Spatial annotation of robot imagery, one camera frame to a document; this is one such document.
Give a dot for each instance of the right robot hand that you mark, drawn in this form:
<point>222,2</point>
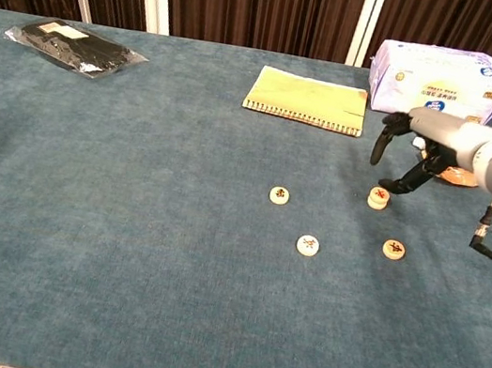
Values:
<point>445,133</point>

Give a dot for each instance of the round wooden chess piece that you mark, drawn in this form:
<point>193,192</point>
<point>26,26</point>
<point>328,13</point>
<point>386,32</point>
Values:
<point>279,195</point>
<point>380,194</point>
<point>376,204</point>
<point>393,249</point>
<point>308,245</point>

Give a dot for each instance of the brown spout pouch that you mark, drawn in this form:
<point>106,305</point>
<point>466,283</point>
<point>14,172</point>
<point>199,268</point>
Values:
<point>459,177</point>

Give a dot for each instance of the white tissue pack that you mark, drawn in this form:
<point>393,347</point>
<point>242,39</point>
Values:
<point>435,84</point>

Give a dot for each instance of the spiral-bound paper notebook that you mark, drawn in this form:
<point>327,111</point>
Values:
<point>304,99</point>

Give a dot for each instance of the blue felt table cover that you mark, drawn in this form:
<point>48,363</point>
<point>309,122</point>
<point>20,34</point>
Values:
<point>125,220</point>

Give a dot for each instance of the black garment in clear bag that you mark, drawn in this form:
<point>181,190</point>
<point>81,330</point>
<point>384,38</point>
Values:
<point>74,50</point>

